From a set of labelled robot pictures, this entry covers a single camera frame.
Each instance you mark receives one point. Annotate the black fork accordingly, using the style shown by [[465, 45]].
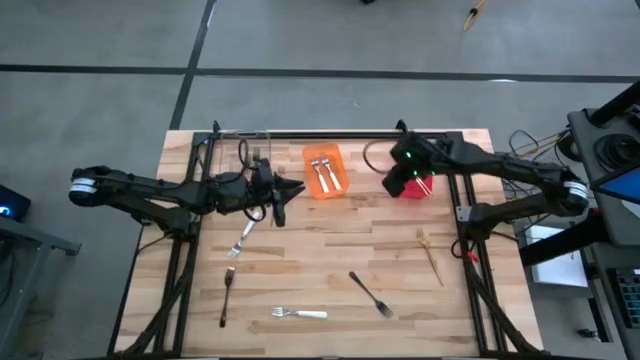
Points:
[[385, 308], [255, 152], [229, 275]]

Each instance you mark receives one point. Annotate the grey metal mounting plate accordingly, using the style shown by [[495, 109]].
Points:
[[462, 214]]

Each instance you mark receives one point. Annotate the black table clamp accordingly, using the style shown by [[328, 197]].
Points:
[[216, 126], [401, 125]]

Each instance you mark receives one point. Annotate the black box with blue light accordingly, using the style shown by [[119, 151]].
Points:
[[15, 200]]

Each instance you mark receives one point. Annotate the grey metal bench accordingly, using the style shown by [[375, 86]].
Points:
[[35, 239]]

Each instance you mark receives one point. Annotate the white box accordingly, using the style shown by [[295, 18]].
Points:
[[560, 270]]

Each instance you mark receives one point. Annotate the black keypad panel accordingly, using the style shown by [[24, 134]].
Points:
[[630, 295]]

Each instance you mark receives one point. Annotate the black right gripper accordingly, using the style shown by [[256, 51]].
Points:
[[415, 157]]

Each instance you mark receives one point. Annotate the red plastic bin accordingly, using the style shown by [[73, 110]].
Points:
[[412, 192]]

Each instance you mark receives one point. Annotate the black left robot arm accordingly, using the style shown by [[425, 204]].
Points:
[[135, 192]]

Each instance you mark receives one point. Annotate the black metal beam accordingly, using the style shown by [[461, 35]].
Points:
[[555, 250]]

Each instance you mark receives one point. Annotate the clear plastic bin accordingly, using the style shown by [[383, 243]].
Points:
[[227, 155]]

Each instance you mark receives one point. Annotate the blue panel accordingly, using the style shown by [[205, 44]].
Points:
[[625, 187]]

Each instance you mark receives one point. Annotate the grey and black equipment cart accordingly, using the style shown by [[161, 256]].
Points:
[[582, 150]]

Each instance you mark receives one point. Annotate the orange plastic bin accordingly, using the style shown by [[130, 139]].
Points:
[[332, 150]]

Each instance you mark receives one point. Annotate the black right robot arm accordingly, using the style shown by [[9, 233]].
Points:
[[505, 165]]

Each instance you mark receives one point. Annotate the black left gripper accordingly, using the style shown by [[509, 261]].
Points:
[[250, 192]]

